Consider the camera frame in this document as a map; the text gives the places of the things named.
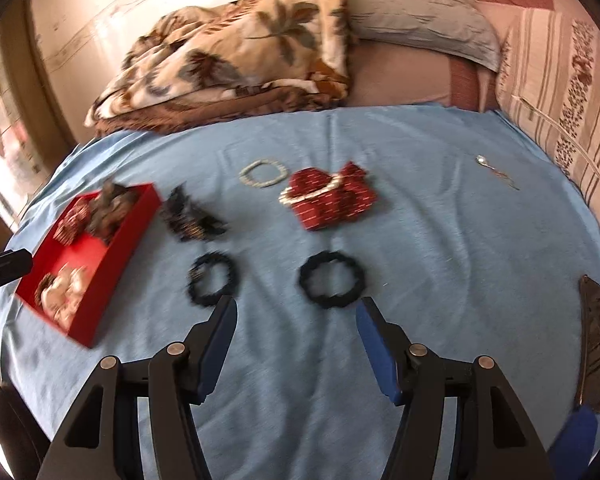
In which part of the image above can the silver hair pin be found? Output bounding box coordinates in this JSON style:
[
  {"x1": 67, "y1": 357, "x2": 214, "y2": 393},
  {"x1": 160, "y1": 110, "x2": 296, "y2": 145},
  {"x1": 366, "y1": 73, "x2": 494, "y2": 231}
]
[{"x1": 476, "y1": 155, "x2": 519, "y2": 191}]

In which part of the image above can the blue bed sheet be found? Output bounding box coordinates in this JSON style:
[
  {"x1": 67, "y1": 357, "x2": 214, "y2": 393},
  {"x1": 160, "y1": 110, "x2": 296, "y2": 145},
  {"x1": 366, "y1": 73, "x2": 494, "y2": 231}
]
[{"x1": 0, "y1": 103, "x2": 600, "y2": 480}]

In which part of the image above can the grey pillow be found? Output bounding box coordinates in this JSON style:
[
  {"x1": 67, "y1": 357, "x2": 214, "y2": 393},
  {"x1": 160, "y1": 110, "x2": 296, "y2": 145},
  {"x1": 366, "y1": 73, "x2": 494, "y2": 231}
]
[{"x1": 348, "y1": 0, "x2": 501, "y2": 72}]

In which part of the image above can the white dotted scrunchie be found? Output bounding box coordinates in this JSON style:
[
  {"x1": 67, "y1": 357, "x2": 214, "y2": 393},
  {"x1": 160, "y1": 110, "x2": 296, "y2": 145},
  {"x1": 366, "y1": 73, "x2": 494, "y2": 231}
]
[{"x1": 34, "y1": 264, "x2": 92, "y2": 332}]

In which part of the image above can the dark blue hair tie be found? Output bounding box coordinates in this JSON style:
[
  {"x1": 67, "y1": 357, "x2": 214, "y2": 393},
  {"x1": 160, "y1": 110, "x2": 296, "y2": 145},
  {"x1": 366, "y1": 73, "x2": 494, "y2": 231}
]
[{"x1": 296, "y1": 249, "x2": 368, "y2": 310}]

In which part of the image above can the red plaid scrunchie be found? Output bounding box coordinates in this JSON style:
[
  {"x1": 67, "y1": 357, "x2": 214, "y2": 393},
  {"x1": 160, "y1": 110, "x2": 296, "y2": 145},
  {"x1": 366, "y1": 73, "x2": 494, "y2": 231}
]
[{"x1": 53, "y1": 197, "x2": 92, "y2": 246}]

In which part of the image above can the pink brown pillow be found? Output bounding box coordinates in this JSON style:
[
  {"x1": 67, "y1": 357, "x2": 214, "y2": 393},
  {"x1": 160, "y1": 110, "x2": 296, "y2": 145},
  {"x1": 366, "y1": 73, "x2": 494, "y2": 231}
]
[{"x1": 344, "y1": 0, "x2": 592, "y2": 112}]

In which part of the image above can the leopard print scrunchie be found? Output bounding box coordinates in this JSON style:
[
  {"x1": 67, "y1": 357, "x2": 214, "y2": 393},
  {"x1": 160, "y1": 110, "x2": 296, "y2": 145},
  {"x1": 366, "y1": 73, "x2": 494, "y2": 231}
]
[{"x1": 161, "y1": 184, "x2": 227, "y2": 242}]

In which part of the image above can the black hair tie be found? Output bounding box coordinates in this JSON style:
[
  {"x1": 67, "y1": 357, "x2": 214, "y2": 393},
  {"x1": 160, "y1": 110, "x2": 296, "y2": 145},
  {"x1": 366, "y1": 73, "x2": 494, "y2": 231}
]
[{"x1": 186, "y1": 250, "x2": 242, "y2": 308}]

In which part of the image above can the leaf print blanket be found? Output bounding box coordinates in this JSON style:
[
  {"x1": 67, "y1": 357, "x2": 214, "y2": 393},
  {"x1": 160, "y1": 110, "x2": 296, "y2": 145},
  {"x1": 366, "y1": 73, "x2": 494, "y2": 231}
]
[{"x1": 84, "y1": 0, "x2": 350, "y2": 127}]

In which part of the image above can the red shallow box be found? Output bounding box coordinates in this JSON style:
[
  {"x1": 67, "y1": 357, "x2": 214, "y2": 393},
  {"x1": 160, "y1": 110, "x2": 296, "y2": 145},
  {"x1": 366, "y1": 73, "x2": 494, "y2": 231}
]
[{"x1": 16, "y1": 183, "x2": 161, "y2": 348}]

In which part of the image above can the large pearl bracelet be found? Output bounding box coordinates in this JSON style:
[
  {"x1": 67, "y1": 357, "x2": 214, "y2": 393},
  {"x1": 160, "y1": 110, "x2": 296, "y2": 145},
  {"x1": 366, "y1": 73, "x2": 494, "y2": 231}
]
[{"x1": 277, "y1": 172, "x2": 349, "y2": 207}]

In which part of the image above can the dark flat hair clip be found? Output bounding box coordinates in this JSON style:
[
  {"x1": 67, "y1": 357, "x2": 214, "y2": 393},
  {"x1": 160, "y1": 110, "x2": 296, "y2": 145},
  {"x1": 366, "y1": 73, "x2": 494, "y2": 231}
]
[{"x1": 574, "y1": 274, "x2": 600, "y2": 414}]

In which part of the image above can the brown ruffled blanket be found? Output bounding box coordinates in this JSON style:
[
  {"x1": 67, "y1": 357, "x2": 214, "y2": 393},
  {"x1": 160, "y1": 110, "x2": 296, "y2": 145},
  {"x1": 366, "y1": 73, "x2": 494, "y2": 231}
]
[{"x1": 95, "y1": 86, "x2": 342, "y2": 139}]

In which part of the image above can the small pearl bracelet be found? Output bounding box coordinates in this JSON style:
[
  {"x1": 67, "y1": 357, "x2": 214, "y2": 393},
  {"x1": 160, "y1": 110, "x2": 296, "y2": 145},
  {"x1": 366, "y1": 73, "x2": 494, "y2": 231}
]
[{"x1": 237, "y1": 158, "x2": 289, "y2": 190}]

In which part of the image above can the striped floral cushion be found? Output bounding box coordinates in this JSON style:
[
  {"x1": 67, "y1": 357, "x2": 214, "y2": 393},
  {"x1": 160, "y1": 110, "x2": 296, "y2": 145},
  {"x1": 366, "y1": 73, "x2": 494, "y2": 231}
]
[{"x1": 495, "y1": 9, "x2": 600, "y2": 225}]

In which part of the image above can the grey organza scrunchie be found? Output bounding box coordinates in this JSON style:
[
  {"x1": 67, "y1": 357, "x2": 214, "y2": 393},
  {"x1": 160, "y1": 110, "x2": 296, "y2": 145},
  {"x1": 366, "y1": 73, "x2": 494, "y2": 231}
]
[{"x1": 86, "y1": 178, "x2": 138, "y2": 245}]

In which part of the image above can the red polka dot scrunchie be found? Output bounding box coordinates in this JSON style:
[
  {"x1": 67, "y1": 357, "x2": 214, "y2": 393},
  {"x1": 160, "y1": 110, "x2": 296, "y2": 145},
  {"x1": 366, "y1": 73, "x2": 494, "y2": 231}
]
[{"x1": 278, "y1": 162, "x2": 377, "y2": 231}]

